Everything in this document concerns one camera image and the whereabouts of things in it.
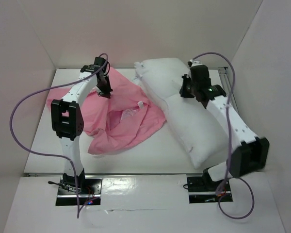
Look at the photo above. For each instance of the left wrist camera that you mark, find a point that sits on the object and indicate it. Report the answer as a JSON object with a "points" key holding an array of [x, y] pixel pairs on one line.
{"points": [[99, 61]]}

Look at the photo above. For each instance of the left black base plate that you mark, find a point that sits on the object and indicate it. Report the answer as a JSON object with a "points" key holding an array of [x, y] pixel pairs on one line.
{"points": [[91, 193]]}

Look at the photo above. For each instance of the aluminium frame rail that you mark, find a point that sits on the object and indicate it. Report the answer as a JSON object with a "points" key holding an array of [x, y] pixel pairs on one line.
{"points": [[226, 80]]}

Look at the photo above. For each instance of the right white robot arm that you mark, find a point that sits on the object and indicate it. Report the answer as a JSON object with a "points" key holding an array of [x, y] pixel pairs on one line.
{"points": [[247, 152]]}

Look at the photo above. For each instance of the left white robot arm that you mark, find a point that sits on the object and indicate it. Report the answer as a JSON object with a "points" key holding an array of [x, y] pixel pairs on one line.
{"points": [[68, 123]]}

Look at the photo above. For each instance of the pink satin pillowcase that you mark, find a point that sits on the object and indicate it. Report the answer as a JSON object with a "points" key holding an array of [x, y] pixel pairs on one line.
{"points": [[120, 122]]}

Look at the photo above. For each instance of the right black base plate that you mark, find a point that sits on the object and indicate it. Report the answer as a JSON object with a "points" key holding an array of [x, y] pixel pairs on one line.
{"points": [[202, 190]]}

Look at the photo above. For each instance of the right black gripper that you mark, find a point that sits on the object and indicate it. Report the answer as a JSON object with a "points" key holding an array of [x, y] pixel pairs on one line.
{"points": [[185, 88]]}

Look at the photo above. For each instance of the white pillow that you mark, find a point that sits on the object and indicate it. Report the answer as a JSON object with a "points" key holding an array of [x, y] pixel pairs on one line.
{"points": [[195, 128]]}

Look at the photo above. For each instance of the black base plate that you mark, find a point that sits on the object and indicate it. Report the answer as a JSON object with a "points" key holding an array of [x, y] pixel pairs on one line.
{"points": [[202, 190], [91, 193]]}

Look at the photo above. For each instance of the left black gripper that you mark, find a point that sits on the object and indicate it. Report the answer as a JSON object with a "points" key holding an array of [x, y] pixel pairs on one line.
{"points": [[105, 92]]}

